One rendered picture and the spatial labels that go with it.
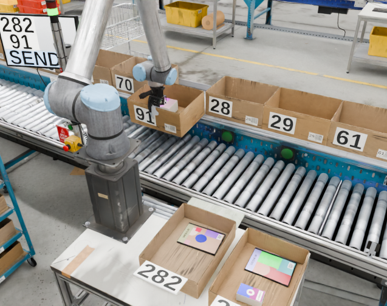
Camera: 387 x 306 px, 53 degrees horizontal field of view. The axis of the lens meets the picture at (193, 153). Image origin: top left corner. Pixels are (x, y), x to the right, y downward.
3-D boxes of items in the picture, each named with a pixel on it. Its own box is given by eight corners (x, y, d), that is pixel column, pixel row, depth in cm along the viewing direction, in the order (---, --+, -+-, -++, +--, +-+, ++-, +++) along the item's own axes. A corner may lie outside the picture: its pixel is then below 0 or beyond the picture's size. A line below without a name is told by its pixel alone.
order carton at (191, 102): (130, 121, 249) (126, 99, 238) (156, 99, 268) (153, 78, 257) (181, 138, 232) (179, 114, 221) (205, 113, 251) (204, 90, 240)
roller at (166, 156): (141, 178, 227) (140, 171, 224) (186, 136, 264) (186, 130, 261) (148, 180, 225) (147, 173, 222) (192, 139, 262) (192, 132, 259)
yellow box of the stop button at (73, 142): (64, 150, 233) (61, 141, 229) (74, 144, 239) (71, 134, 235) (81, 157, 227) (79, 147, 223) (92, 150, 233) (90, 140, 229)
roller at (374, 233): (361, 259, 175) (363, 252, 172) (378, 194, 212) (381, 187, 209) (372, 264, 173) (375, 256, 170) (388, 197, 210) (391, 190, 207)
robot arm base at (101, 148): (113, 164, 158) (110, 144, 152) (76, 153, 165) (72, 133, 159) (138, 141, 172) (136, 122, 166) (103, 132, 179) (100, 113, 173)
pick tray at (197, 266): (139, 272, 165) (136, 257, 159) (183, 217, 192) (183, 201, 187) (197, 300, 153) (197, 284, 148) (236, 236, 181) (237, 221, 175)
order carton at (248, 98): (204, 115, 252) (205, 91, 242) (223, 97, 273) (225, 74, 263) (261, 130, 236) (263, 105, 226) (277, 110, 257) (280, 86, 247)
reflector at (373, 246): (362, 258, 173) (368, 241, 167) (363, 256, 173) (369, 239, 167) (373, 262, 171) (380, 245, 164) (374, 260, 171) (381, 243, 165)
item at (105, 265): (50, 269, 170) (48, 265, 168) (127, 193, 212) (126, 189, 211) (269, 377, 131) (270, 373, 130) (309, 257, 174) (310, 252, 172)
